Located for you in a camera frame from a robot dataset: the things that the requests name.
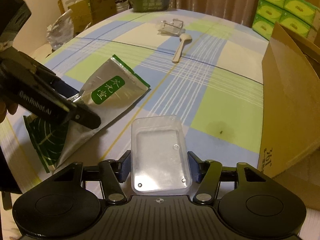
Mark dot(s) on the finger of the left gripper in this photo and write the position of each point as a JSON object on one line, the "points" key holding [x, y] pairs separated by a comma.
{"points": [[81, 114]]}

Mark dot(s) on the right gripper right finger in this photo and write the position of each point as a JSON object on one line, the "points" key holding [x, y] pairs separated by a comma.
{"points": [[207, 175]]}

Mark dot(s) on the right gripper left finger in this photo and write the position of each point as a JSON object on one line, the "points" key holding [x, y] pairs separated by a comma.
{"points": [[112, 173]]}

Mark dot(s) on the silver green foil bag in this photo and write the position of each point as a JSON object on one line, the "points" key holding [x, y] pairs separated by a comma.
{"points": [[110, 91]]}

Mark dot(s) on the clear plastic tray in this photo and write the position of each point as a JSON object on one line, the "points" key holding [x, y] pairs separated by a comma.
{"points": [[159, 160]]}

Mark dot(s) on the cream plastic spoon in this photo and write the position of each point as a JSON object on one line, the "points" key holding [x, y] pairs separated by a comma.
{"points": [[183, 39]]}

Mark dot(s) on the person left hand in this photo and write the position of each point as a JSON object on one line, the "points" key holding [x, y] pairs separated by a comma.
{"points": [[7, 106]]}

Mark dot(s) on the crumpled silver bag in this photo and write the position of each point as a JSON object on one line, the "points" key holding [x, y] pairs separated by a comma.
{"points": [[61, 31]]}

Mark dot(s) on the large cardboard box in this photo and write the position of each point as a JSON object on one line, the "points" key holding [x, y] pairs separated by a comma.
{"points": [[291, 101]]}

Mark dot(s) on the open brown carton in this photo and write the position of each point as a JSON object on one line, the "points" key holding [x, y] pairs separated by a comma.
{"points": [[91, 12]]}

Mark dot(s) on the checkered tablecloth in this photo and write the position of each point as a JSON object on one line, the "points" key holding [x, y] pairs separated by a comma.
{"points": [[216, 89]]}

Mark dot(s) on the green tissue pack stack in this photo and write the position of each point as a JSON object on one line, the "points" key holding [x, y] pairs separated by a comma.
{"points": [[299, 16]]}

